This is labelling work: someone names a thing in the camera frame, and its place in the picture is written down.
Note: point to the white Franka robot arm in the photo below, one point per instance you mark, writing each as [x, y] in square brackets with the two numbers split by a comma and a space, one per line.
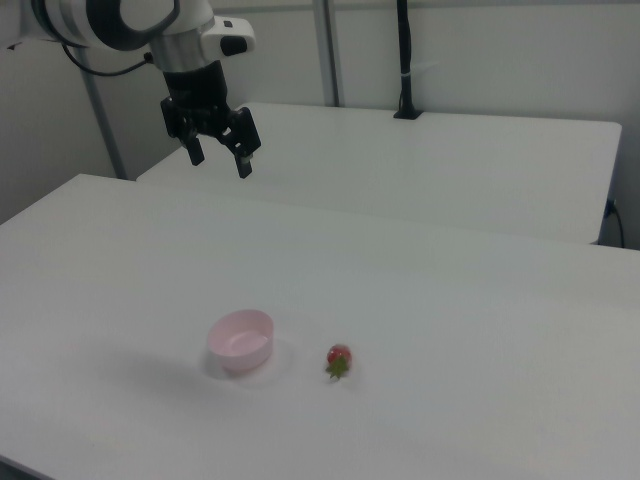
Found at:
[100, 20]

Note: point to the white side table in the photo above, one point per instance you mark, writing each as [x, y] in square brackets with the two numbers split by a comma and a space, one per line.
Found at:
[400, 160]

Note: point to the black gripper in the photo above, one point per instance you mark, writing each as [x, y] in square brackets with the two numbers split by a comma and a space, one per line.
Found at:
[197, 92]

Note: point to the grey aluminium frame post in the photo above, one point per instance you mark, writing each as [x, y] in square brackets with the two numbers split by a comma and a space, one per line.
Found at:
[102, 125]
[330, 50]

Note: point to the red strawberry with green leaves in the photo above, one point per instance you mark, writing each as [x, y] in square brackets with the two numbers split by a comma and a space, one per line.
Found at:
[339, 357]

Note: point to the pink plastic bowl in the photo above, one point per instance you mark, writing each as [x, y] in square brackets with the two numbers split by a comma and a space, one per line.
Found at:
[240, 342]

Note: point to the black stand pole with tie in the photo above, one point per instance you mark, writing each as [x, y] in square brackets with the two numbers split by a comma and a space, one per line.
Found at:
[406, 60]

